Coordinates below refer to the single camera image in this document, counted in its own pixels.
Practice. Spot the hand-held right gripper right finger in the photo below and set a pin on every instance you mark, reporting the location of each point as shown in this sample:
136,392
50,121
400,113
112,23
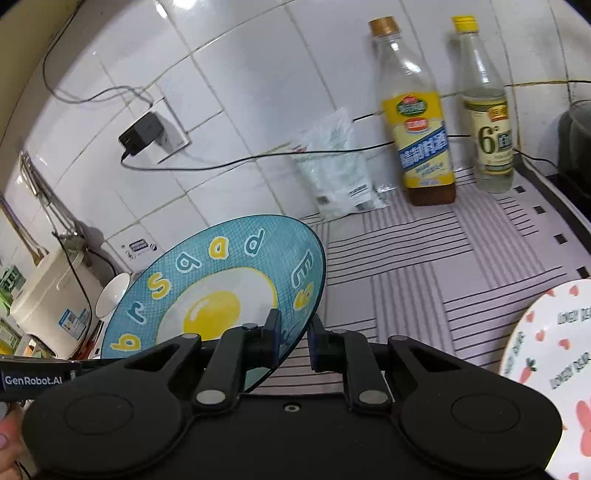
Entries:
313,344

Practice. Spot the person's left hand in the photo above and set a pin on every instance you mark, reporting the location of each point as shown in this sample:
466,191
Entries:
8,434

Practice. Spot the dark pot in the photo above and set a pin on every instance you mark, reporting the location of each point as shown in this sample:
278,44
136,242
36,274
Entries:
577,138

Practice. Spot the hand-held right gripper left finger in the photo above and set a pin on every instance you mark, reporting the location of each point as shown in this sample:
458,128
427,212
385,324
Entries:
273,334

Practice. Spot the yellow label bottle brown cap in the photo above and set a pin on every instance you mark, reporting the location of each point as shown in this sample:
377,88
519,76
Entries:
422,138

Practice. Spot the striped grey mat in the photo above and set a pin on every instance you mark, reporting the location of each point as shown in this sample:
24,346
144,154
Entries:
415,277

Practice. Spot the green box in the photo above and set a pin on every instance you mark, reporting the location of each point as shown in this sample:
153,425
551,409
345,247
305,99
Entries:
10,286

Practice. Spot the wall sticker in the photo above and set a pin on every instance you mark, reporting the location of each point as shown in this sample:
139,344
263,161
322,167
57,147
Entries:
137,245

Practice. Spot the clear bottle yellow cap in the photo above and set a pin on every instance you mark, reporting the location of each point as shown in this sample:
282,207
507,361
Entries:
489,138

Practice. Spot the white plate with carrot print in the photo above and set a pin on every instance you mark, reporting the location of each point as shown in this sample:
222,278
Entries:
558,369

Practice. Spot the white rice cooker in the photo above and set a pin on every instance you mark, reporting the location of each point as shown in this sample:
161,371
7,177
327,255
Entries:
51,300

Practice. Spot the white wall socket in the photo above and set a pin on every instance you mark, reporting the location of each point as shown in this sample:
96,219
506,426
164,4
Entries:
178,134

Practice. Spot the clear plastic bag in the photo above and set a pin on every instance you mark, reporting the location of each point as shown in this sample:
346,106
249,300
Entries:
339,170

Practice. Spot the blue plate with egg print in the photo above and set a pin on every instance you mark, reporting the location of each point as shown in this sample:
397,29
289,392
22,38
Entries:
207,281

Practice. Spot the black power adapter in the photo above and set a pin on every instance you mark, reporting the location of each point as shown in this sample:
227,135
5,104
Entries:
141,134

